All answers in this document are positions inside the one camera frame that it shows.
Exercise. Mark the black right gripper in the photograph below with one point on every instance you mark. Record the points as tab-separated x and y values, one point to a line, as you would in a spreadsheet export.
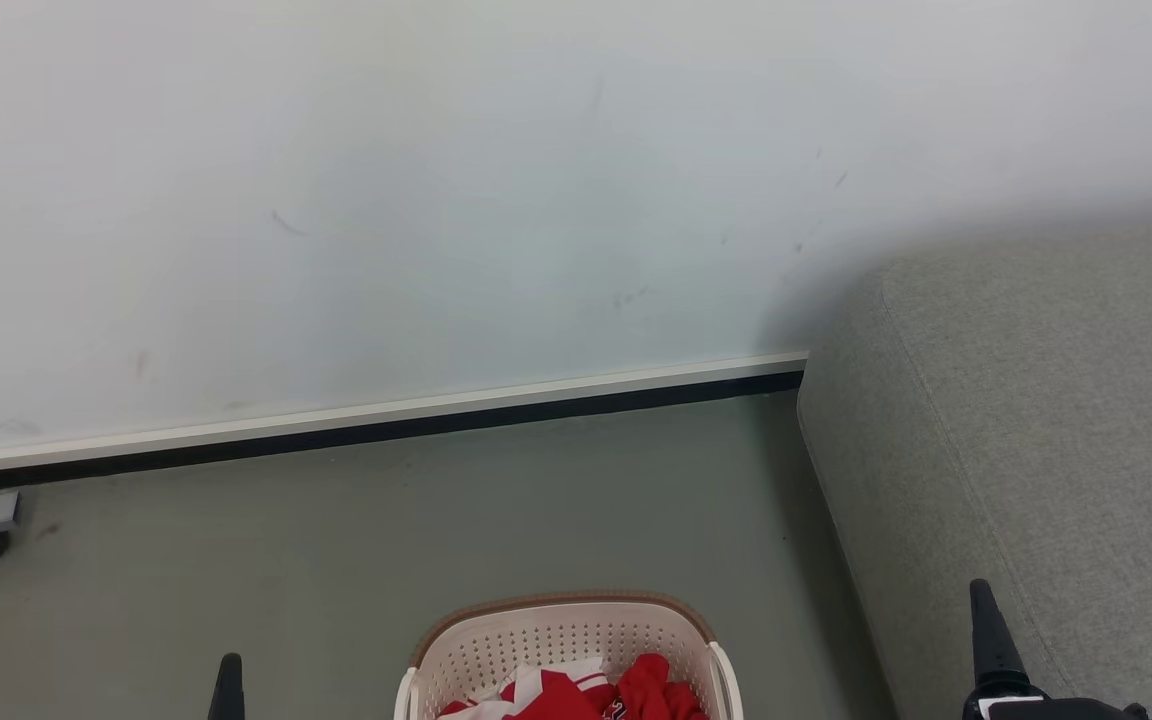
1066	711

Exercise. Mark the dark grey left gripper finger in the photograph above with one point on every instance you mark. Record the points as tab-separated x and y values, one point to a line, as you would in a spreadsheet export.
229	690

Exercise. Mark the red white striped garment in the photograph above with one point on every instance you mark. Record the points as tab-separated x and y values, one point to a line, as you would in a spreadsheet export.
536	695

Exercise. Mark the red garment black white pattern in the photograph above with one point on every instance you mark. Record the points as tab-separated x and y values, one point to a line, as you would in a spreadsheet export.
661	690

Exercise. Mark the grey fabric sofa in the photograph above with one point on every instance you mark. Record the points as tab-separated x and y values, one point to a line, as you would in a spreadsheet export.
1036	420

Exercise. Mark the cream perforated laundry basket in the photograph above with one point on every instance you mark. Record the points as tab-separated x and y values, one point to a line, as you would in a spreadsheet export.
536	640

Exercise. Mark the white black wall baseboard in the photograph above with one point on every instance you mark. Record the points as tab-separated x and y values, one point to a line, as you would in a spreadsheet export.
366	425

